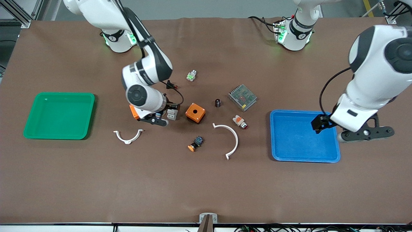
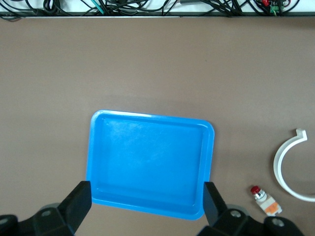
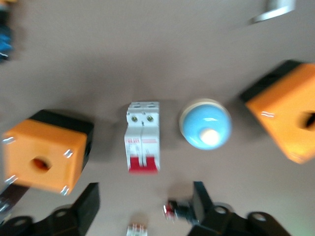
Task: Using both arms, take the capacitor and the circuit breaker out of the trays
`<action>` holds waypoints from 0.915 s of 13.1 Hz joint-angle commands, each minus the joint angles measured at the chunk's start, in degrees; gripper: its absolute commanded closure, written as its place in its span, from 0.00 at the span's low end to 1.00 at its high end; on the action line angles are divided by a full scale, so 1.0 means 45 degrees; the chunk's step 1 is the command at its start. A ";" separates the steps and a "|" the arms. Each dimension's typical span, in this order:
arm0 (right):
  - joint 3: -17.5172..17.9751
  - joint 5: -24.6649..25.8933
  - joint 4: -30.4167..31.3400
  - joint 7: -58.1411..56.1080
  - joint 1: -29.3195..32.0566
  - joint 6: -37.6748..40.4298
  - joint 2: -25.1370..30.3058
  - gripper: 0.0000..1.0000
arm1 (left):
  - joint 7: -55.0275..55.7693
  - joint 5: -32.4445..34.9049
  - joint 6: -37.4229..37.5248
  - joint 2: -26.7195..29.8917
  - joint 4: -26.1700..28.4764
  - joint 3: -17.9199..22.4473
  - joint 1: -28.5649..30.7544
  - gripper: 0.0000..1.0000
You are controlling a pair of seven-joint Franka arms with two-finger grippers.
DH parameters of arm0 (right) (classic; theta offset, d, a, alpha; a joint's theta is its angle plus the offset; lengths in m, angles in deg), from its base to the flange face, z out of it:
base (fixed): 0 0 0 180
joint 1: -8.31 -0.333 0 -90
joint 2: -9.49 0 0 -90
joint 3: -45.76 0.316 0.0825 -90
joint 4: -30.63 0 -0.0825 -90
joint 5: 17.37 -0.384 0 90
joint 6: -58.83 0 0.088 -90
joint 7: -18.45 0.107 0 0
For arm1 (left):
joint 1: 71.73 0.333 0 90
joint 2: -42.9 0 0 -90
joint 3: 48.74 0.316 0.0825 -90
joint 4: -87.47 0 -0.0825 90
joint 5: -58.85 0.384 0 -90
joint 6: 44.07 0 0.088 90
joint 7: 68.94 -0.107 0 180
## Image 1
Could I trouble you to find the blue plastic tray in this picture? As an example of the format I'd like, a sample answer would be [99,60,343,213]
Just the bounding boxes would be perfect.
[270,110,341,163]

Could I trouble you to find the orange button with blue block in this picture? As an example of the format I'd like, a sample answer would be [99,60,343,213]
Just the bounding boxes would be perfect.
[188,136,204,152]

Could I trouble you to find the small white curved clip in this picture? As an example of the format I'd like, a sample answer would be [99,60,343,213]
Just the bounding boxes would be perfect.
[113,129,144,144]

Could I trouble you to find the orange white red indicator lamp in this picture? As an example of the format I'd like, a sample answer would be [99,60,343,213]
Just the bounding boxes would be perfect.
[232,115,248,130]

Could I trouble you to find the metal mesh power supply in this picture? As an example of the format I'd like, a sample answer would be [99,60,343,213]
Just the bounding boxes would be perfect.
[228,84,258,112]

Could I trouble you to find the large white curved clip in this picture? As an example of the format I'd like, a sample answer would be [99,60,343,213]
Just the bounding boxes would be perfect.
[212,123,239,160]

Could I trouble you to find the brown table mat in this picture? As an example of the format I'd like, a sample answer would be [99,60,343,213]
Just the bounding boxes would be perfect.
[0,17,412,224]

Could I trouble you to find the green plastic tray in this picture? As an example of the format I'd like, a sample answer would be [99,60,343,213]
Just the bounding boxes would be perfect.
[23,92,96,140]

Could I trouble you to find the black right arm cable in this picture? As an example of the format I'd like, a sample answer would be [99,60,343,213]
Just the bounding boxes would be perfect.
[109,0,184,113]

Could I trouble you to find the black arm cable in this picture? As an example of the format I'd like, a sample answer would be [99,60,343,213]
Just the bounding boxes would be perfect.
[109,0,184,113]
[319,67,353,115]

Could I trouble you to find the orange button enclosure box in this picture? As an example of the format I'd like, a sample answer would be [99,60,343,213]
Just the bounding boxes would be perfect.
[185,103,206,124]
[129,104,142,121]

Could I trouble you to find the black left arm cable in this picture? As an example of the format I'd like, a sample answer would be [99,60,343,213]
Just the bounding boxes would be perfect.
[319,67,353,115]

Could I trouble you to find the black cable bundle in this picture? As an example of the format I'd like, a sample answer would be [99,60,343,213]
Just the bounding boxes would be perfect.
[235,223,412,232]

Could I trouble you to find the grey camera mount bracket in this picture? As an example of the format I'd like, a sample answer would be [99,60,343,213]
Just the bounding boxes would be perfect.
[199,213,218,232]

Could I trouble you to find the black base cable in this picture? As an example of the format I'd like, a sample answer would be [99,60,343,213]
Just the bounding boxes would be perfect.
[248,15,278,34]

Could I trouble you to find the aluminium frame profile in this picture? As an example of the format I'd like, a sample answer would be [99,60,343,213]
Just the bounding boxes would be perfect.
[0,0,44,29]

